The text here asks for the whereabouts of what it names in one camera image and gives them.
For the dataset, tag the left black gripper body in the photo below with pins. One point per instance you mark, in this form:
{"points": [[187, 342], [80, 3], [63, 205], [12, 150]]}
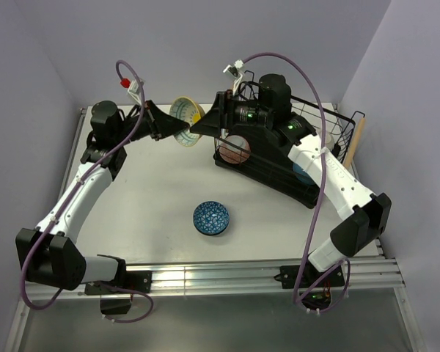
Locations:
{"points": [[151, 119]]}

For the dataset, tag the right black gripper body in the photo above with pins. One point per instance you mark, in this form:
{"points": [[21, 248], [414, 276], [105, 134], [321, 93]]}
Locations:
{"points": [[228, 104]]}

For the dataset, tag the yellow blue sun bowl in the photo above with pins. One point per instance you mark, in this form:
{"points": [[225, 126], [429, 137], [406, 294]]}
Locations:
{"points": [[186, 110]]}

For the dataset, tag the plain blue bowl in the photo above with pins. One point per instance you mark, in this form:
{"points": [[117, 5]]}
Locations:
{"points": [[301, 175]]}

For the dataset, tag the white blue-striped bowl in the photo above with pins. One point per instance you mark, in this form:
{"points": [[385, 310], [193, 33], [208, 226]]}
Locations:
{"points": [[329, 141]]}

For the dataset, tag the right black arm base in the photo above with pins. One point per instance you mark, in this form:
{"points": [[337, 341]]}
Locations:
{"points": [[316, 299]]}

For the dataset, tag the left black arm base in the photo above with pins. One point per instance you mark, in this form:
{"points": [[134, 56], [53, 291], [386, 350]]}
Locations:
{"points": [[134, 283]]}

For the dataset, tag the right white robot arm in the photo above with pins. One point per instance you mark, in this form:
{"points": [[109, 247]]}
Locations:
{"points": [[364, 214]]}

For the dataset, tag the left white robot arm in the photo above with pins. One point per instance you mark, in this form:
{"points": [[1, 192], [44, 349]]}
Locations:
{"points": [[48, 253]]}

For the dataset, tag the blue triangle pattern bowl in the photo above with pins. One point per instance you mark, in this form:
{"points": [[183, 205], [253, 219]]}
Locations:
{"points": [[211, 218]]}

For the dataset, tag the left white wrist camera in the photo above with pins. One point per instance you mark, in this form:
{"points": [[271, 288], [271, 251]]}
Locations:
{"points": [[134, 89]]}

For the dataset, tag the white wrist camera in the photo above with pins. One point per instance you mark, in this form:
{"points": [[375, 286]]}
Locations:
{"points": [[134, 89], [235, 71]]}

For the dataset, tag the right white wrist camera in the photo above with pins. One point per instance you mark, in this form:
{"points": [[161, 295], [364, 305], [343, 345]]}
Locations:
{"points": [[235, 71]]}

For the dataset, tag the black wire dish rack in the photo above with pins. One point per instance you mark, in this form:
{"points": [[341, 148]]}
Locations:
{"points": [[267, 163]]}

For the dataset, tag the right wooden rack handle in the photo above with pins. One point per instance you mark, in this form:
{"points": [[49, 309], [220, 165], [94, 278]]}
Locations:
{"points": [[354, 143]]}

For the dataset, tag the aluminium mounting rail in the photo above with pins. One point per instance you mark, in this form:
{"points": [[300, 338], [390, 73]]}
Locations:
{"points": [[223, 278]]}

